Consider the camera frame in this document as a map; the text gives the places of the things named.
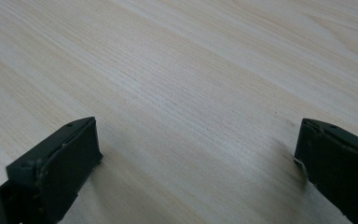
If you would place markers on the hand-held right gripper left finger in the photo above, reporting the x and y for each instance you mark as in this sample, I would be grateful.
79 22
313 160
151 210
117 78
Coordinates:
59 165

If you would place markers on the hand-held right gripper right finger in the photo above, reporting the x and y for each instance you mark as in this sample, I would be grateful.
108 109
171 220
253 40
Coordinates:
338 168

